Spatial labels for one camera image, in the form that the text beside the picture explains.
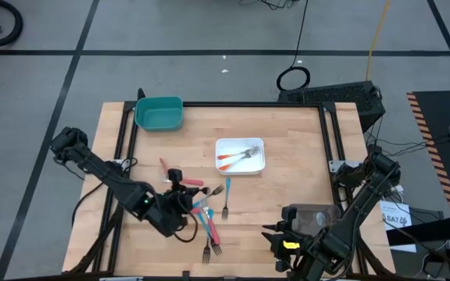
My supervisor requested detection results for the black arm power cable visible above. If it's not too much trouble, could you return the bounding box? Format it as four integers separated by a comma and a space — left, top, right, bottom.
70, 181, 105, 228

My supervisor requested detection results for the black platform with hazard stripes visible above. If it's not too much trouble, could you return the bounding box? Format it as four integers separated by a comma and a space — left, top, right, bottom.
405, 90, 450, 218

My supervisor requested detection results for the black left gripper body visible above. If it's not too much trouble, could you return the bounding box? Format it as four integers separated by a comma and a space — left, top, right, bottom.
156, 169, 195, 237

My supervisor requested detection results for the teal plastic bin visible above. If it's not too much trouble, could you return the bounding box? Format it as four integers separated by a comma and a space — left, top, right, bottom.
134, 96, 184, 133

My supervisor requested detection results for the black cable with coil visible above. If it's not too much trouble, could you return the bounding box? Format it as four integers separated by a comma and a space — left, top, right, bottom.
275, 0, 312, 93

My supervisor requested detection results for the black aluminium table frame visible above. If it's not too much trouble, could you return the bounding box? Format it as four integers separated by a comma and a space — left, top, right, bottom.
63, 87, 396, 279

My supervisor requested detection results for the yellow cable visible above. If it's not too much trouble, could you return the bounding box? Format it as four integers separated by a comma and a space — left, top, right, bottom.
366, 0, 392, 82

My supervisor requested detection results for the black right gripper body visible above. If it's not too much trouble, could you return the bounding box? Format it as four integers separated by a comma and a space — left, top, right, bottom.
271, 206, 316, 273

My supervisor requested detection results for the black cable bundle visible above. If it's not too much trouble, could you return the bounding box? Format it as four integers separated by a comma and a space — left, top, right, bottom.
237, 0, 301, 12

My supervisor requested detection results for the white paper label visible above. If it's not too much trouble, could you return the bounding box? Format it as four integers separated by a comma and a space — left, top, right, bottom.
379, 199, 418, 254

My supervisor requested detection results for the orange handled silver fork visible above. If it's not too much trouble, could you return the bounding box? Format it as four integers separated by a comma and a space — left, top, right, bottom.
217, 148, 260, 173
216, 145, 261, 161

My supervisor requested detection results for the grey translucent plastic bin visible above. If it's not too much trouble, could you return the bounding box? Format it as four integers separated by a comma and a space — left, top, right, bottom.
286, 203, 343, 237

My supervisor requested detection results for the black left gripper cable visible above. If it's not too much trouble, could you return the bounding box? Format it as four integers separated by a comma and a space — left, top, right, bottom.
173, 212, 199, 244

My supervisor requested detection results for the white plastic bin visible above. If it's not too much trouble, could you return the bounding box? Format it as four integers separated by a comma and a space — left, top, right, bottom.
214, 137, 266, 176

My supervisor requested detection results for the black floor bar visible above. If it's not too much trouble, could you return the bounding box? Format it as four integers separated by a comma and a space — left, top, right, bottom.
384, 215, 450, 247

